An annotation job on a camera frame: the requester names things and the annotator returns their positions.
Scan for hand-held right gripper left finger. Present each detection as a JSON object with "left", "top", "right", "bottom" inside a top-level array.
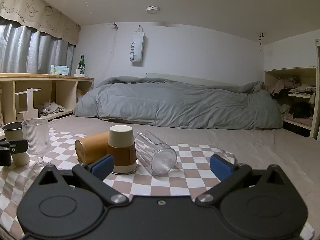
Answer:
[{"left": 37, "top": 154, "right": 127, "bottom": 207}]

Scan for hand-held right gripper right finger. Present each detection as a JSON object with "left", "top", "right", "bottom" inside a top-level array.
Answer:
[{"left": 194, "top": 154, "right": 290, "bottom": 205}]

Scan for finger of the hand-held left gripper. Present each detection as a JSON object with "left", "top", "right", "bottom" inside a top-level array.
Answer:
[{"left": 0, "top": 139, "right": 29, "bottom": 167}]

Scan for beige mug with dark rim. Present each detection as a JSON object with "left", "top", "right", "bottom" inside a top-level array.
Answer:
[{"left": 2, "top": 121, "right": 31, "bottom": 167}]

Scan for brown wooden cup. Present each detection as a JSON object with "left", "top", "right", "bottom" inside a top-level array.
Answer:
[{"left": 75, "top": 131, "right": 111, "bottom": 164}]

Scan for cream cup with brown sleeve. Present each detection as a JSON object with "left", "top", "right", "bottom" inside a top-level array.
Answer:
[{"left": 107, "top": 125, "right": 138, "bottom": 175}]

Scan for clear plastic cup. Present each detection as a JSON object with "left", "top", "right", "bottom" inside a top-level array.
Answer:
[{"left": 134, "top": 130, "right": 178, "bottom": 176}]

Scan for ribbed glass goblet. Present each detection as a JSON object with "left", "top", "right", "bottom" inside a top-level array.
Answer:
[{"left": 21, "top": 118, "right": 52, "bottom": 175}]

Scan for brown white checkered cloth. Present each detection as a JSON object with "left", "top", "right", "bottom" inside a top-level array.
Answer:
[{"left": 0, "top": 128, "right": 315, "bottom": 240}]

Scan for small wooden stand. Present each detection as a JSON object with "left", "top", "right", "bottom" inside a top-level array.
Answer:
[{"left": 15, "top": 88, "right": 42, "bottom": 123}]

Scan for crumpled beige clothes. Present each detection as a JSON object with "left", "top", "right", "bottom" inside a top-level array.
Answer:
[{"left": 37, "top": 101, "right": 66, "bottom": 117}]

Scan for grey duvet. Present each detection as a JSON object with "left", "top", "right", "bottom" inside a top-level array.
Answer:
[{"left": 75, "top": 76, "right": 284, "bottom": 130}]

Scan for low wooden shelf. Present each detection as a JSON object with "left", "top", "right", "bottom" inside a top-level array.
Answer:
[{"left": 0, "top": 73, "right": 95, "bottom": 140}]

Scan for grey curtain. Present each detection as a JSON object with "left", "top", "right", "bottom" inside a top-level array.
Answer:
[{"left": 0, "top": 17, "right": 76, "bottom": 76}]

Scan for dark clothes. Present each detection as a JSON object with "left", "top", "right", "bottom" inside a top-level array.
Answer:
[{"left": 289, "top": 101, "right": 314, "bottom": 119}]

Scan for pile of tan clothes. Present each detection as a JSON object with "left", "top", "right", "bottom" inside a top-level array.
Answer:
[{"left": 271, "top": 75, "right": 317, "bottom": 98}]

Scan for wooden shelf with clothes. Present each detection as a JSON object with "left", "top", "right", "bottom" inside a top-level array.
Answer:
[{"left": 264, "top": 66, "right": 320, "bottom": 141}]

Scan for white hanging tote bag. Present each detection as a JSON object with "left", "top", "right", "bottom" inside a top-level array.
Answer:
[{"left": 129, "top": 25, "right": 147, "bottom": 67}]

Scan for beige printed curtain valance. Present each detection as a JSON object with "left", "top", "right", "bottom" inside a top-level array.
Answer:
[{"left": 0, "top": 0, "right": 81, "bottom": 46}]

